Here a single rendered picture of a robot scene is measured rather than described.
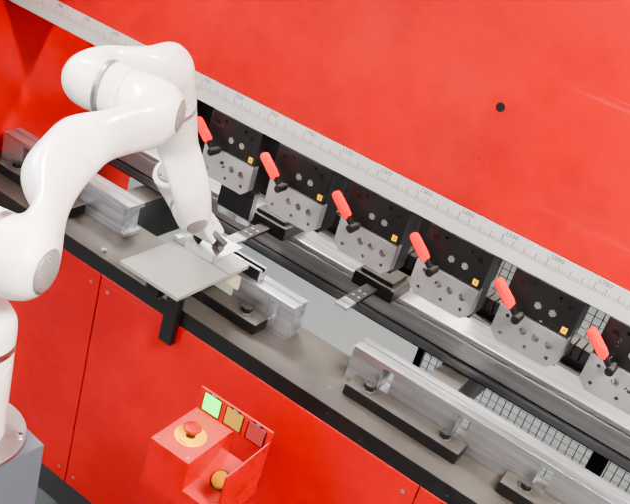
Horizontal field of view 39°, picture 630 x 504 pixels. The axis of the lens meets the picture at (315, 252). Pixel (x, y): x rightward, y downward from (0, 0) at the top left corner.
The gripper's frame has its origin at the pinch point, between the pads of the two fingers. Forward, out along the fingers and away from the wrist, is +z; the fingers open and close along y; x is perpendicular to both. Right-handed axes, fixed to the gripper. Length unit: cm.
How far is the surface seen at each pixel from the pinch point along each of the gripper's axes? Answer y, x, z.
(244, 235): -0.7, -9.5, 10.6
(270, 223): -1.4, -17.9, 16.3
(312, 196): -23.1, -16.6, -17.0
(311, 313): 38, -47, 175
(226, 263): -6.8, 2.0, 1.5
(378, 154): -35, -27, -29
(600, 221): -82, -32, -35
